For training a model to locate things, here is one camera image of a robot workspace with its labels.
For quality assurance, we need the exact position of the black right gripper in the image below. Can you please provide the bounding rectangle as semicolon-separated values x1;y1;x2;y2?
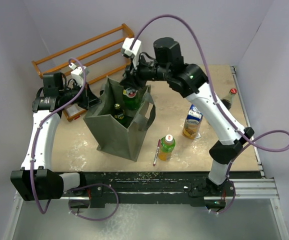
119;53;171;91

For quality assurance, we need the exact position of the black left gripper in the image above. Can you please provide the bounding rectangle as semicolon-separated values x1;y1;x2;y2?
59;80;102;109

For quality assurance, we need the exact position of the green Perrier glass bottle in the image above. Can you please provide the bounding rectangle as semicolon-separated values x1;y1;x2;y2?
114;103;129;128

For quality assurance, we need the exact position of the green canvas tote bag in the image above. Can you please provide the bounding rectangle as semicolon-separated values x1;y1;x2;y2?
83;77;156;162

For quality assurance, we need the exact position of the orange juice plastic bottle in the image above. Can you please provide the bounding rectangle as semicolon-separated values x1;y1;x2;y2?
158;134;176;161

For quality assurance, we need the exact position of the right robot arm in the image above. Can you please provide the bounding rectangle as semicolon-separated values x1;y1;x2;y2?
121;37;255;196

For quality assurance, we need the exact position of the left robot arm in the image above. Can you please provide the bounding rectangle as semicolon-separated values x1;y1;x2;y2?
10;67;100;201

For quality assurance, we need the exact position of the orange wooden shoe rack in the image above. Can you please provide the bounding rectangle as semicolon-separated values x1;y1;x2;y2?
31;23;144;123

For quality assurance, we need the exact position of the blue orange juice carton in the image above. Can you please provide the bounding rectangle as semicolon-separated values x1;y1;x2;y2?
182;104;203;140

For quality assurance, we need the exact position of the pink white marker pen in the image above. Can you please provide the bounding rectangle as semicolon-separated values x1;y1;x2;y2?
152;139;161;167

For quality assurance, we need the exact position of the dark cola glass bottle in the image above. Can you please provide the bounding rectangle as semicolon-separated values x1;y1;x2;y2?
221;88;238;110

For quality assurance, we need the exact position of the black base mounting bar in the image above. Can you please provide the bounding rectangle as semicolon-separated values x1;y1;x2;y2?
61;171;237;209

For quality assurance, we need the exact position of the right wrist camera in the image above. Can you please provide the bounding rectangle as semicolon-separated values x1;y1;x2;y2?
120;37;142;70

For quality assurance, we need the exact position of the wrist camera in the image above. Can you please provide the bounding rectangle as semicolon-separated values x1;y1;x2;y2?
120;37;142;70
68;62;89;88

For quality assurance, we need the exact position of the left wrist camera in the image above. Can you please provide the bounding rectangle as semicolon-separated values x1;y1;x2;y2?
68;62;89;88

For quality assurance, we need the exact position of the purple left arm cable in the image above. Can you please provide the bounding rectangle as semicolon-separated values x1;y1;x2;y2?
29;57;120;222

